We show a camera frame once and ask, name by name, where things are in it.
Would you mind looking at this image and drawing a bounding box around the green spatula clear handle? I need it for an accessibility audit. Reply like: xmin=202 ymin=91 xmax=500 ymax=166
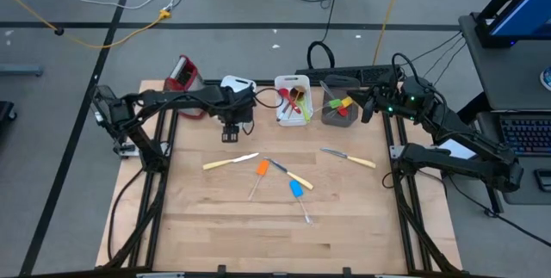
xmin=309 ymin=98 xmax=344 ymax=111

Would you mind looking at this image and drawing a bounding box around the gray furniture foot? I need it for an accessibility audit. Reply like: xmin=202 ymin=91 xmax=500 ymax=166
xmin=0 ymin=63 xmax=46 ymax=77

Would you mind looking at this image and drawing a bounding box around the black floor cable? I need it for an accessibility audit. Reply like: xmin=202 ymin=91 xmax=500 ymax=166
xmin=443 ymin=170 xmax=551 ymax=249

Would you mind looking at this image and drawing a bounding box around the blue spatula clear handle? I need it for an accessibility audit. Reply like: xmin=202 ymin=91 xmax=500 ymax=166
xmin=288 ymin=179 xmax=313 ymax=226

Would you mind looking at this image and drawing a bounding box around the red spatula clear handle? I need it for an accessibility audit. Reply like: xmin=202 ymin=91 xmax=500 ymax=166
xmin=322 ymin=106 xmax=350 ymax=123

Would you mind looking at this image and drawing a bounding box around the yellow spatula clear handle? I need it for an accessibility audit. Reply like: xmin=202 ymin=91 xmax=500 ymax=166
xmin=320 ymin=80 xmax=355 ymax=109

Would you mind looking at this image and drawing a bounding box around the white plastic bin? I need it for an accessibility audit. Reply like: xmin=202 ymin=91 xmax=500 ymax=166
xmin=274 ymin=74 xmax=314 ymax=127
xmin=214 ymin=74 xmax=258 ymax=132

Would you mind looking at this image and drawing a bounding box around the gray translucent plastic bin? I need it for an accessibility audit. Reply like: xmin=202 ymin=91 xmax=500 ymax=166
xmin=320 ymin=74 xmax=362 ymax=128

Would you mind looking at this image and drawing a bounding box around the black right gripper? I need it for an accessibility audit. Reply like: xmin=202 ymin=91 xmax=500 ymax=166
xmin=346 ymin=83 xmax=404 ymax=123

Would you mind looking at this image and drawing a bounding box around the black perforated metal bar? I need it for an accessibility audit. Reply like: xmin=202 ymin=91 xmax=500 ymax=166
xmin=295 ymin=64 xmax=402 ymax=86

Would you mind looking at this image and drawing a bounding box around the black backlit keyboard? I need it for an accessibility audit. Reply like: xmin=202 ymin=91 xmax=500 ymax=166
xmin=498 ymin=113 xmax=551 ymax=158

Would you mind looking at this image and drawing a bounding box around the gray computer desk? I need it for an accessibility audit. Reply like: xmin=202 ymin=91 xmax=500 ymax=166
xmin=458 ymin=13 xmax=551 ymax=206

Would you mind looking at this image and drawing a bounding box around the white paper sheet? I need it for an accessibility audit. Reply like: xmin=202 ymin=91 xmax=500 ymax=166
xmin=438 ymin=139 xmax=477 ymax=161

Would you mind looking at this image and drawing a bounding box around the brown wooden spoon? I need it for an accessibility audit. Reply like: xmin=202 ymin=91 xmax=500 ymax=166
xmin=276 ymin=100 xmax=291 ymax=123

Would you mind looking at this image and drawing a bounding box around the red silicone spoon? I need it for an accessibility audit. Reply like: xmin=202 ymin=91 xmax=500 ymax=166
xmin=277 ymin=87 xmax=302 ymax=115

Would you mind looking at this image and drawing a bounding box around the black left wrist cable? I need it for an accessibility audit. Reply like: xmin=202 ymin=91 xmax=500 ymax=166
xmin=251 ymin=87 xmax=285 ymax=109

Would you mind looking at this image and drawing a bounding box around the cream-handled table knife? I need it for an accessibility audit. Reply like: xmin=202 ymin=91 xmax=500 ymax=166
xmin=320 ymin=147 xmax=377 ymax=170
xmin=264 ymin=157 xmax=315 ymax=191
xmin=201 ymin=151 xmax=261 ymax=171

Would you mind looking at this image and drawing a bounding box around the black device on desk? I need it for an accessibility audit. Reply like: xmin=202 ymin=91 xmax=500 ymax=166
xmin=533 ymin=168 xmax=551 ymax=193

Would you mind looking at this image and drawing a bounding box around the steel box grater red trim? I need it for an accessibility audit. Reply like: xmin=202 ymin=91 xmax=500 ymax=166
xmin=163 ymin=54 xmax=207 ymax=120

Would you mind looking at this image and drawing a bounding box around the lime green silicone spoon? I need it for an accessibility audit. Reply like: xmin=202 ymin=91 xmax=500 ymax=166
xmin=295 ymin=96 xmax=312 ymax=124

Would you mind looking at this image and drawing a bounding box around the yellow floor cable with plug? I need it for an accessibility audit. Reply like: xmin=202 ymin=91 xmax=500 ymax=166
xmin=0 ymin=0 xmax=172 ymax=50

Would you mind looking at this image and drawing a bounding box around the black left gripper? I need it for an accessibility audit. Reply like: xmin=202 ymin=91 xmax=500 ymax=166
xmin=214 ymin=84 xmax=257 ymax=144

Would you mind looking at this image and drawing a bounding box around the yellow hanging cable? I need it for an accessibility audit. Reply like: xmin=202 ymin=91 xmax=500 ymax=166
xmin=372 ymin=0 xmax=408 ymax=66

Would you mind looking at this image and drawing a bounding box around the black aluminium table frame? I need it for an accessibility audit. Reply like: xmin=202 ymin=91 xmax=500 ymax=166
xmin=96 ymin=78 xmax=466 ymax=278

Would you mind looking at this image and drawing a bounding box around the black computer monitor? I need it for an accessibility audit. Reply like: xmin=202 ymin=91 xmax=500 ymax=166
xmin=475 ymin=0 xmax=551 ymax=49

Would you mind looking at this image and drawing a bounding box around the black mesh box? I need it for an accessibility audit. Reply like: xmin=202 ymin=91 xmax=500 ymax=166
xmin=90 ymin=84 xmax=120 ymax=124

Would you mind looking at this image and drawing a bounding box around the orange spatula clear handle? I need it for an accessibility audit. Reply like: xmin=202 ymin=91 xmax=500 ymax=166
xmin=248 ymin=159 xmax=271 ymax=201

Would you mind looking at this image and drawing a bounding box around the black coiled cable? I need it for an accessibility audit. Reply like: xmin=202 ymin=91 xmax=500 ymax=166
xmin=306 ymin=0 xmax=345 ymax=71

